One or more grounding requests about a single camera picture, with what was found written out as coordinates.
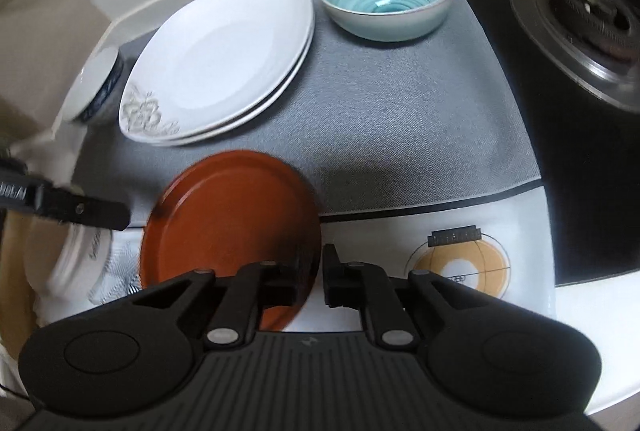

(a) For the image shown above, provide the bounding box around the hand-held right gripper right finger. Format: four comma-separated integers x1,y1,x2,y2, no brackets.
322,243,502,350

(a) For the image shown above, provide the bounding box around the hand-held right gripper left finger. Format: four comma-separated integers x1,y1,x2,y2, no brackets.
131,255,321,348

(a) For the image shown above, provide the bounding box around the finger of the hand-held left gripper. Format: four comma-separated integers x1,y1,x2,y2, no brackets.
31,182,132,232

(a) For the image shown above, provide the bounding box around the white bowl with dark print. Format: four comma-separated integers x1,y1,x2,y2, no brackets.
24,210,117,298

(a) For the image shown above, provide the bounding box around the red-brown round plate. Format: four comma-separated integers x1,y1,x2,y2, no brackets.
139,150,322,332

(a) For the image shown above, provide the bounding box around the clear textured glass dish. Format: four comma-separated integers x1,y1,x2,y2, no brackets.
86,238,147,308

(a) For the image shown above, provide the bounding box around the blue and white small bowl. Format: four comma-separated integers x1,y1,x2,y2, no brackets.
67,47,124,124

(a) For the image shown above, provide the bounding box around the grey and white counter mat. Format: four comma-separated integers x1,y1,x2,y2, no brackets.
74,0,557,329

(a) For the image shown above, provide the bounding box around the white floral square plate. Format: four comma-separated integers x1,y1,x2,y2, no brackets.
119,0,315,143
145,18,316,148

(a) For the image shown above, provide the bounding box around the black glass cooktop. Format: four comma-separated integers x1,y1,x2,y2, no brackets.
434,0,640,287

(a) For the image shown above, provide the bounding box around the gas stove burner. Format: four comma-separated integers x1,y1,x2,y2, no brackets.
509,0,640,113

